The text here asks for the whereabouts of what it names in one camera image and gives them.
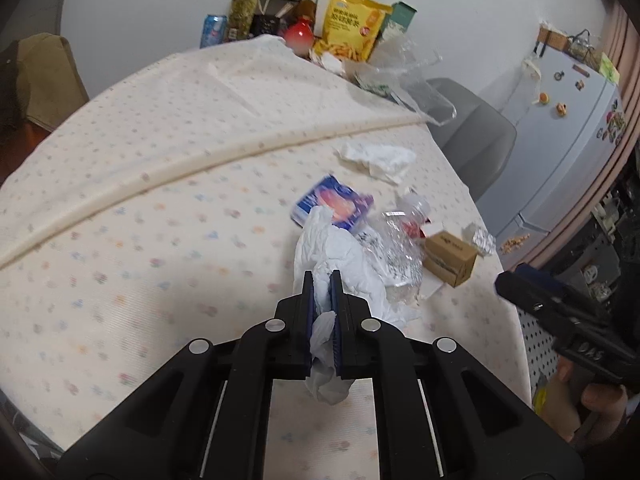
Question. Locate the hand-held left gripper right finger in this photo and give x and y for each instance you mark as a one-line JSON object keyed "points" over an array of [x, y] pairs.
{"points": [[335, 305]]}

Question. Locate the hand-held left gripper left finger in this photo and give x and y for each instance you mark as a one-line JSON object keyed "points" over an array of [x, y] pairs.
{"points": [[309, 305]]}

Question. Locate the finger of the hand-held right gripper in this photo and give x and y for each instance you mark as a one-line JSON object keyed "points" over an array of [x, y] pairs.
{"points": [[530, 287]]}

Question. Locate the white tissue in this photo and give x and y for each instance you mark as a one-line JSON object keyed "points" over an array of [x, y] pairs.
{"points": [[340, 255], [380, 157]]}

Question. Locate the foil wrapper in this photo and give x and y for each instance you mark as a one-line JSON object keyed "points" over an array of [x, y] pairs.
{"points": [[480, 240]]}

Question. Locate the crushed clear plastic bottle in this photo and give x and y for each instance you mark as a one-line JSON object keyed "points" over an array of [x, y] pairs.
{"points": [[395, 252]]}

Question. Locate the small cardboard box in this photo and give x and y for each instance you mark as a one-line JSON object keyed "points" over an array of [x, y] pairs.
{"points": [[450, 260]]}

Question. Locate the blue snack packet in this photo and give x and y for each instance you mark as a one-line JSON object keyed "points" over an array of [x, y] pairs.
{"points": [[340, 200]]}

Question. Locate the red and white wrapper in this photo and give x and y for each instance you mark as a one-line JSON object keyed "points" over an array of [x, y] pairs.
{"points": [[414, 230]]}

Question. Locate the person's right hand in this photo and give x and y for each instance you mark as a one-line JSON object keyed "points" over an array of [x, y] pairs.
{"points": [[565, 395]]}

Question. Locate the white pegboard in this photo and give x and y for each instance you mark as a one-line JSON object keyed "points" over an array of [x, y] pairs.
{"points": [[537, 355]]}

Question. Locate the white refrigerator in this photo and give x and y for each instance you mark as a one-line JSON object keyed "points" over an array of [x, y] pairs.
{"points": [[565, 150]]}

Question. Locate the grey upholstered chair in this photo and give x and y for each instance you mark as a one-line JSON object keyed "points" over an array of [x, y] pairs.
{"points": [[475, 135]]}

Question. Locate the white hanging bag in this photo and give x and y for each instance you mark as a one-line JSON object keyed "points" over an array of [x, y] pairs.
{"points": [[532, 72]]}

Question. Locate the dotted cream tablecloth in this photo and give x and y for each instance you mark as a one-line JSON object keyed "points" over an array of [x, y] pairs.
{"points": [[150, 160]]}

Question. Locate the clear plastic bag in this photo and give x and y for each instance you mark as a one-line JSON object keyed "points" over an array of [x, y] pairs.
{"points": [[415, 85]]}

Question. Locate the green packet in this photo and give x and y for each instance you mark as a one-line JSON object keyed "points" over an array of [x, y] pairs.
{"points": [[610, 67]]}

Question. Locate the red apple-shaped jar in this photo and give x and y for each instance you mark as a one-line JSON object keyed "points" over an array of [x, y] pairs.
{"points": [[299, 37]]}

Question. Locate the black patterned box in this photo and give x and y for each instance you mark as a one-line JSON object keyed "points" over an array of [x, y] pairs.
{"points": [[265, 25]]}

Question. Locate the yellow snack bag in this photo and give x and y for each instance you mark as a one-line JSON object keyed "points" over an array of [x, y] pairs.
{"points": [[350, 20]]}

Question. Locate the blue drink can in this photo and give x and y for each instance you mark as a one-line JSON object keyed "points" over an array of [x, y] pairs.
{"points": [[212, 30]]}

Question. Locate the oil bottle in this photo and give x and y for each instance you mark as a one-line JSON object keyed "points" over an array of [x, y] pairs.
{"points": [[242, 15]]}

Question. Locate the tall green floral box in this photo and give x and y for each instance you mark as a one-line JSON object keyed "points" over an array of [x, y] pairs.
{"points": [[402, 15]]}

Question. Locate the olive cloth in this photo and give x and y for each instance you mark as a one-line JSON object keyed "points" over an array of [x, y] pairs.
{"points": [[50, 80]]}

